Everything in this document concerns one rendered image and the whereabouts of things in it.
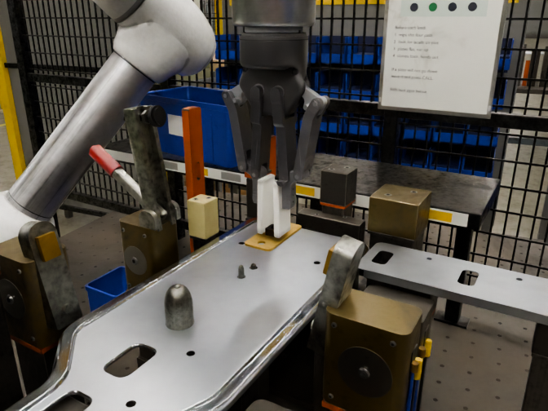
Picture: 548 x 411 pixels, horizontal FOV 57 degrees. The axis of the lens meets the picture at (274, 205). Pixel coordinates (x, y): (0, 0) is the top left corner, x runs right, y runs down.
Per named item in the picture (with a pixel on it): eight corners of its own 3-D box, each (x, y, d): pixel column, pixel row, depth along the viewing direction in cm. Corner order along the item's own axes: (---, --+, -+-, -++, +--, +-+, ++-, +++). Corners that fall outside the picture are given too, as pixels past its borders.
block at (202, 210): (214, 397, 88) (204, 203, 76) (198, 390, 90) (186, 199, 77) (226, 385, 91) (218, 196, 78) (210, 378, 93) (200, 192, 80)
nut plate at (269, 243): (269, 252, 59) (269, 242, 58) (242, 245, 60) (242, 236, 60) (302, 227, 65) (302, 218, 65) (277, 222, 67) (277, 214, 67)
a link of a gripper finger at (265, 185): (262, 180, 59) (257, 179, 60) (262, 234, 62) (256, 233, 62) (275, 174, 62) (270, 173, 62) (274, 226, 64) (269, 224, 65)
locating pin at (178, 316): (182, 345, 56) (178, 294, 54) (161, 337, 58) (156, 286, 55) (200, 331, 59) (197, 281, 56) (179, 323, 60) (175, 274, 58)
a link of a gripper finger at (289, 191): (287, 165, 60) (309, 168, 58) (287, 205, 61) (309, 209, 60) (280, 168, 58) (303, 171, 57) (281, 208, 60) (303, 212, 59)
